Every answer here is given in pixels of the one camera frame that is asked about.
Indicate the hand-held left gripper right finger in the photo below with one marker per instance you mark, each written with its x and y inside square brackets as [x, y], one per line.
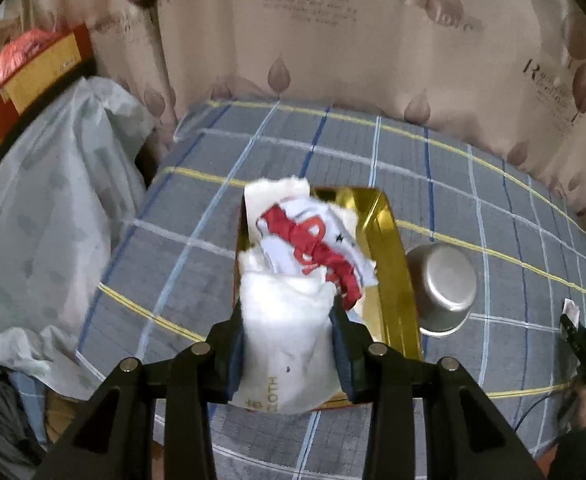
[345, 360]

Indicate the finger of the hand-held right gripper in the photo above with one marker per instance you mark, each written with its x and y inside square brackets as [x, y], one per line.
[569, 332]

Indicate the steel bowl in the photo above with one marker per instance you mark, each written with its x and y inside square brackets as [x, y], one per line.
[443, 285]

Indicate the white fleece roll yellow inside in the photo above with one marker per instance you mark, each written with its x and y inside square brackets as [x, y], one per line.
[288, 340]

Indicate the beige leaf print curtain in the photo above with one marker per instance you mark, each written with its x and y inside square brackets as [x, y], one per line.
[373, 60]

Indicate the pink plastic bag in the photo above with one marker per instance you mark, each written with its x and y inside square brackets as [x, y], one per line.
[18, 52]

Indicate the small white cloth piece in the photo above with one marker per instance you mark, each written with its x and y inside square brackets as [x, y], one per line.
[570, 310]

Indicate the yellow cardboard box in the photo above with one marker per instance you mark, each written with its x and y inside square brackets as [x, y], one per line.
[43, 70]

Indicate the person's right forearm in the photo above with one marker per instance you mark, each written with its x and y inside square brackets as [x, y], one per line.
[573, 450]

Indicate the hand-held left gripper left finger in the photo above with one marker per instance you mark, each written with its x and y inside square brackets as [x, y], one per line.
[233, 355]

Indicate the pale plastic cover sheet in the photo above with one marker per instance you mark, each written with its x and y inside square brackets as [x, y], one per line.
[38, 210]

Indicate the gold tin box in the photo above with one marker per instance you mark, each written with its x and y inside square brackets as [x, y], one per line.
[388, 280]

